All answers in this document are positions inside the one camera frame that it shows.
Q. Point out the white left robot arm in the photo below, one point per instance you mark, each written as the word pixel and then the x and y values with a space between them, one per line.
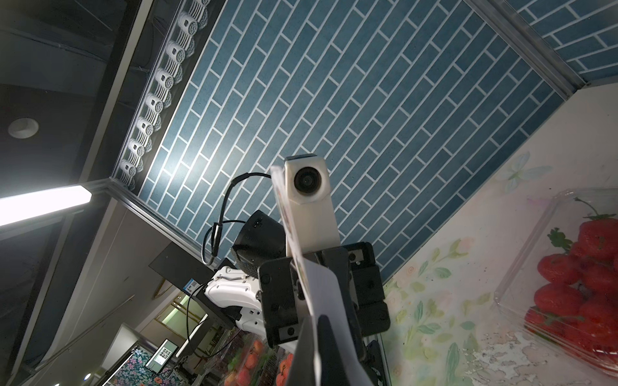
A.
pixel 237 290

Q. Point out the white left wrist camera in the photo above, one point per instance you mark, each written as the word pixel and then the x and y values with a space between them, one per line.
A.
pixel 309 191

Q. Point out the clear box of strawberries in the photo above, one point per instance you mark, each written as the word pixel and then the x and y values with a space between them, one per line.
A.
pixel 562 286

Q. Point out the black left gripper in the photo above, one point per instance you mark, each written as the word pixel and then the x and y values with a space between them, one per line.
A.
pixel 283 303

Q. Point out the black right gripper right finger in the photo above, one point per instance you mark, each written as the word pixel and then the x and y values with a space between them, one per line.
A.
pixel 331 370

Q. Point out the white fruit sticker sheet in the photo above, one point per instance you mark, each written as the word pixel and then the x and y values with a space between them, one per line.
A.
pixel 322 291

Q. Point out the overhead LED light strip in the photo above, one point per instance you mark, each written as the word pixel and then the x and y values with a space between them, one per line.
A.
pixel 163 77

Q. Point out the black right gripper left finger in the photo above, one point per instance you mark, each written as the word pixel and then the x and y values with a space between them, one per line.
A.
pixel 302 372

